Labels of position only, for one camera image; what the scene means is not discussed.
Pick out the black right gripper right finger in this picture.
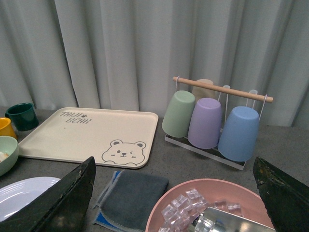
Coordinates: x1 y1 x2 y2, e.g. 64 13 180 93
253 157 309 232

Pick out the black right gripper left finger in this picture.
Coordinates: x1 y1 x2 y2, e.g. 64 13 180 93
0 157 96 232

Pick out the white round plate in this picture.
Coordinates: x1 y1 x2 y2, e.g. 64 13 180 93
0 177 60 221

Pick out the pink bowl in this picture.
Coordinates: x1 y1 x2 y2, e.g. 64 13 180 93
146 178 274 232

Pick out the grey blue cleaning cloth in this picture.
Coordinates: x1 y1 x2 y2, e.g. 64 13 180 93
93 170 169 232

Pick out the metal scoop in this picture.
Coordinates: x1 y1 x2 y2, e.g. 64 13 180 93
187 207 275 232

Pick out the blue cup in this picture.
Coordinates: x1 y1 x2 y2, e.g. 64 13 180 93
218 106 259 162

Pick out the light green bowl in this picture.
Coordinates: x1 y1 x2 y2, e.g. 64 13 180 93
0 136 19 176

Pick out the cream bear tray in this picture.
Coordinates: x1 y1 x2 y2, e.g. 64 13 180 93
19 107 158 169

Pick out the yellow mug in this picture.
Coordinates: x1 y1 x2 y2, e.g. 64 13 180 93
0 117 17 139

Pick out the dark green mug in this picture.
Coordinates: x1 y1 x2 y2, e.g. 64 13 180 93
5 102 39 131

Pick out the clear ice cubes pile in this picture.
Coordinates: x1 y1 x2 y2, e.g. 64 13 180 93
159 188 243 232

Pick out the purple cup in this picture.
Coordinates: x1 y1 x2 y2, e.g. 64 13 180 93
187 98 222 149

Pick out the green cup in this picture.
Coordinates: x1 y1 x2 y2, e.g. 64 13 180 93
162 90 196 138

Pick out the beige cup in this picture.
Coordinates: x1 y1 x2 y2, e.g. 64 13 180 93
192 79 216 102

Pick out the white curtain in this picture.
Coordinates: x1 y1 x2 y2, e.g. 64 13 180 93
0 0 309 129

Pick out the white cup rack wooden handle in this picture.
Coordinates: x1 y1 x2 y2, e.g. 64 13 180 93
165 77 273 170

